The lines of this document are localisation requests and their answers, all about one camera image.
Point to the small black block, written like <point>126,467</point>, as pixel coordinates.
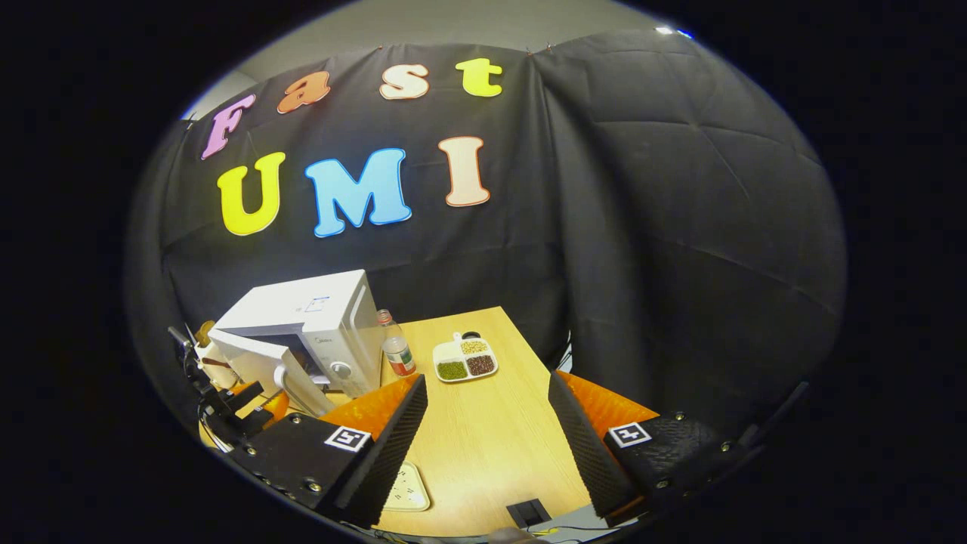
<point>529,514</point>

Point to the brown bread slice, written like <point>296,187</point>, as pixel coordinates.
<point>204,332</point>

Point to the clear bottle with red label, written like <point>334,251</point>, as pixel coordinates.
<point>396,351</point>

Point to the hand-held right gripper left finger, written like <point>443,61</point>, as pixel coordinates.
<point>381,461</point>

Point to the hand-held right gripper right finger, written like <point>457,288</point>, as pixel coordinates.
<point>585,453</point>

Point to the ceiling light panel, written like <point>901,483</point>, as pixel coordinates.
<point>672,32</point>

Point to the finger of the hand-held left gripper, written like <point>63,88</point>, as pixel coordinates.
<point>242,394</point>
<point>272,406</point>

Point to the white divided dish of beans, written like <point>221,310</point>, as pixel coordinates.
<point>464,359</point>

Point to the white microwave oven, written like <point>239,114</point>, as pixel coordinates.
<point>317,310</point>

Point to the white toaster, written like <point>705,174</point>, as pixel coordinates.
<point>215,355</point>

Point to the pale green square plate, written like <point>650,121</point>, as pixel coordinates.
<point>412,487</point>

